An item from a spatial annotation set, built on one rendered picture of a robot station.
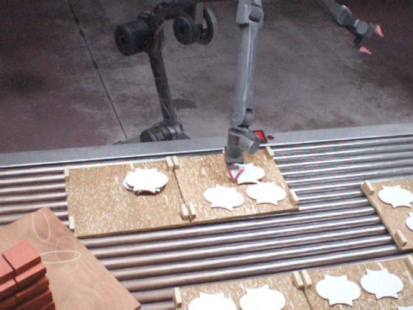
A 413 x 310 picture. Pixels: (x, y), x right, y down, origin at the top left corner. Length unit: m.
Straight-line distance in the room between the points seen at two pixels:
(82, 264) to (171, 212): 0.44
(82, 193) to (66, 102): 2.21
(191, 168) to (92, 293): 0.75
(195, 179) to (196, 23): 0.85
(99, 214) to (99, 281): 0.39
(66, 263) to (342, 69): 3.73
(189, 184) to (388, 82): 3.16
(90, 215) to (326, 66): 3.39
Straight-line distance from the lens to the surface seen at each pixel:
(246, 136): 2.03
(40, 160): 2.29
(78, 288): 1.67
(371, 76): 5.05
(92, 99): 4.27
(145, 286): 1.83
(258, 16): 2.09
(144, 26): 3.16
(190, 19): 2.71
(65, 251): 1.76
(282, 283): 1.86
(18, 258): 1.41
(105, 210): 2.03
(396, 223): 2.19
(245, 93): 2.04
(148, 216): 2.00
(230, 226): 2.02
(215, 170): 2.20
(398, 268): 2.03
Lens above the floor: 2.36
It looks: 39 degrees down
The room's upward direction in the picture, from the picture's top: 6 degrees clockwise
